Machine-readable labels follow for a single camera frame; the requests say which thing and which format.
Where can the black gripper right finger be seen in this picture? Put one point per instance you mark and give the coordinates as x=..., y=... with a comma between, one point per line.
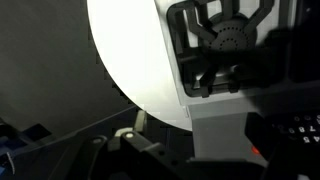
x=296, y=165

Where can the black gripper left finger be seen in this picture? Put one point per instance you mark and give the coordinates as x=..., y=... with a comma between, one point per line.
x=133, y=156

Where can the orange stove button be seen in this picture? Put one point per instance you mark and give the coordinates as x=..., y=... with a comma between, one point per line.
x=255, y=150

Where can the white toy stove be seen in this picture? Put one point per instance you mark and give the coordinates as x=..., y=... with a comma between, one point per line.
x=216, y=133

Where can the black keypad panel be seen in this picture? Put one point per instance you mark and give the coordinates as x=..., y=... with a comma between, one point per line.
x=286, y=130

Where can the blue object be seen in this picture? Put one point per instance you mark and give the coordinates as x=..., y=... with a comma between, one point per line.
x=6, y=153

